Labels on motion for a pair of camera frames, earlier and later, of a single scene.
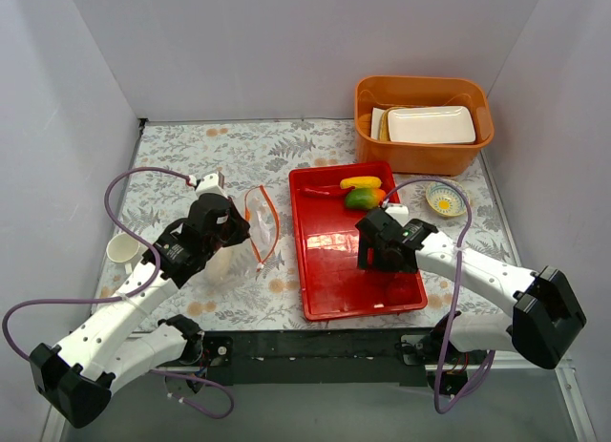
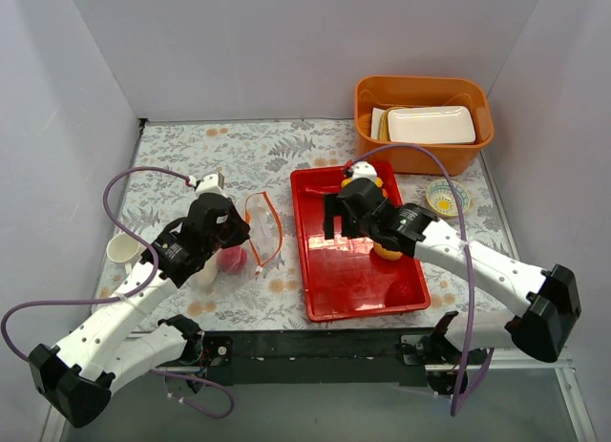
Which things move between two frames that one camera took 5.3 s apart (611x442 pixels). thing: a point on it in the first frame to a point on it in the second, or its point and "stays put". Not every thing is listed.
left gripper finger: [239, 226] stays put
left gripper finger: [223, 236] stays put
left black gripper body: [236, 225] stays put
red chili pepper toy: [325, 191] stays put
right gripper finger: [363, 257] to [333, 205]
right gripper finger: [386, 259] to [354, 225]
